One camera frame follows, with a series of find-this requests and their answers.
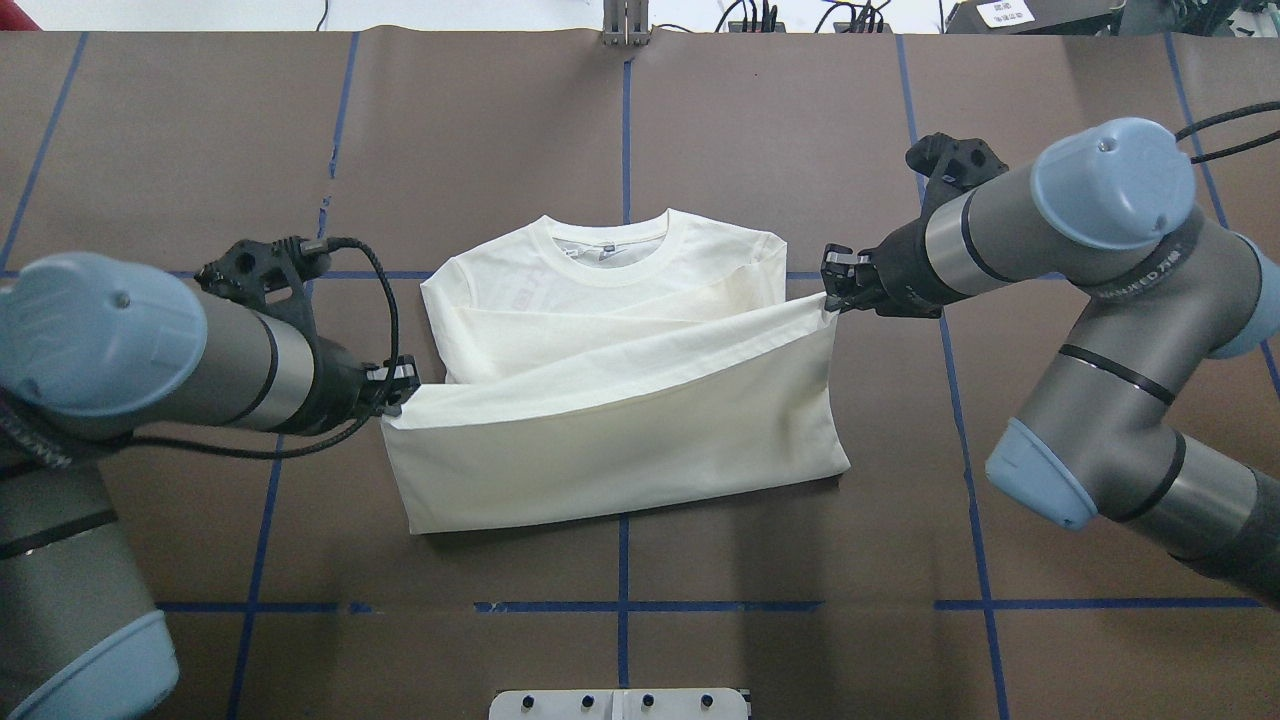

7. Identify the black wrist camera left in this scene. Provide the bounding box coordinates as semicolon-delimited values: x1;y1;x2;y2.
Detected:
195;236;332;340

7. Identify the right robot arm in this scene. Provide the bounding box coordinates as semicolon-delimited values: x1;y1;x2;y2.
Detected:
820;117;1279;607

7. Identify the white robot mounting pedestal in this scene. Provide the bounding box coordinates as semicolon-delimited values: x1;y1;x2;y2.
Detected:
488;687;753;719

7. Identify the black box on desk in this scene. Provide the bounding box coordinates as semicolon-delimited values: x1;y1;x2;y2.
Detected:
943;1;1126;36

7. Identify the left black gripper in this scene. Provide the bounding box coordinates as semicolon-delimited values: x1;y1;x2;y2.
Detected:
300;340;421;436

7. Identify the cream long-sleeve cat shirt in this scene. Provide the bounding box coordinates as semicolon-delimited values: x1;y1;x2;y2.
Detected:
381;209;851;536

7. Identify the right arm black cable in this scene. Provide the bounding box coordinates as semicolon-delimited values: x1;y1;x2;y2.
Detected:
1175;100;1280;164

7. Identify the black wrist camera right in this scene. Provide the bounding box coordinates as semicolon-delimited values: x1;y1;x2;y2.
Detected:
905;133;1010;217

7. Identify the aluminium frame post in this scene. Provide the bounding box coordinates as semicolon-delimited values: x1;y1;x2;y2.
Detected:
602;0;652;47

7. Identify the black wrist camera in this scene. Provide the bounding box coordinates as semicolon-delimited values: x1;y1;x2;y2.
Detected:
195;236;332;340
905;133;1010;217

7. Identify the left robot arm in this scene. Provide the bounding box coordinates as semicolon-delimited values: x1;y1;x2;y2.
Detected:
3;237;419;719

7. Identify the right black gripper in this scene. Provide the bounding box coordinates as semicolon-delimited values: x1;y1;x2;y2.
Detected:
820;222;946;319

